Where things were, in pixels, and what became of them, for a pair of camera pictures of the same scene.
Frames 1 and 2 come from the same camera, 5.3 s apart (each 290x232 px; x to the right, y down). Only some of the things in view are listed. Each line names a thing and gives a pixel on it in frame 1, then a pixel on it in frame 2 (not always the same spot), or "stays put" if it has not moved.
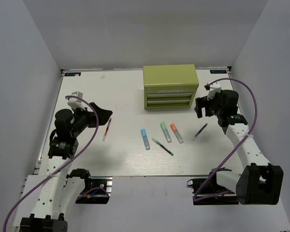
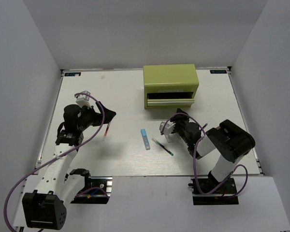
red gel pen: [107, 130] stays put
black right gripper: [201, 102] → [178, 120]
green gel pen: [162, 146] stays put
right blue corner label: [218, 71] stays put
